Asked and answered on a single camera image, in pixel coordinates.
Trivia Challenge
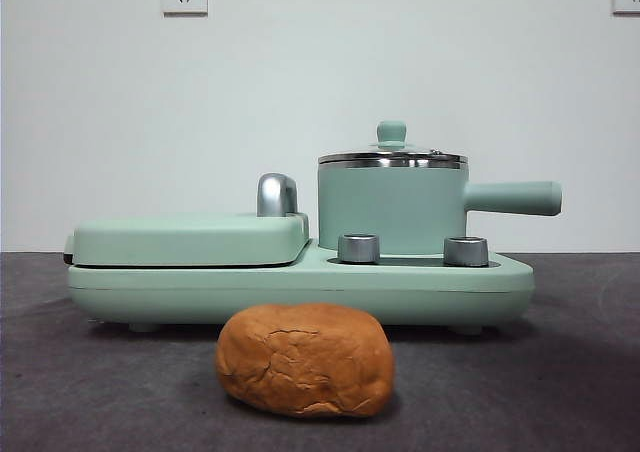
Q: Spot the glass lid with green knob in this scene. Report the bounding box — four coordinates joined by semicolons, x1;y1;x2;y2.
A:
319;119;467;166

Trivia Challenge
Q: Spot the brown potato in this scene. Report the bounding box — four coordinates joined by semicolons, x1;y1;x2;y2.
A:
214;301;396;418

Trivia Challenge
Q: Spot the silver control knob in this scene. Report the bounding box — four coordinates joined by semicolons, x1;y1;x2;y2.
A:
442;235;489;267
337;232;382;264

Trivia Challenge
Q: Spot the mint green breakfast machine base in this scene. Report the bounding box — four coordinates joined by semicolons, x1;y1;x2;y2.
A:
67;236;535;334

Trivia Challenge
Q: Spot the mint green griddle cover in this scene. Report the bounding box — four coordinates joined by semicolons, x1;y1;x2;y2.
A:
64;210;311;268

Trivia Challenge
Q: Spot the chrome griddle cover handle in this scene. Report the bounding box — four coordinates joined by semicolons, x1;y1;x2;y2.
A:
256;172;301;218

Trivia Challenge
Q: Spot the mint green pot with handle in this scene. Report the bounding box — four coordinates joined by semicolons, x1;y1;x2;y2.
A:
317;157;563;256

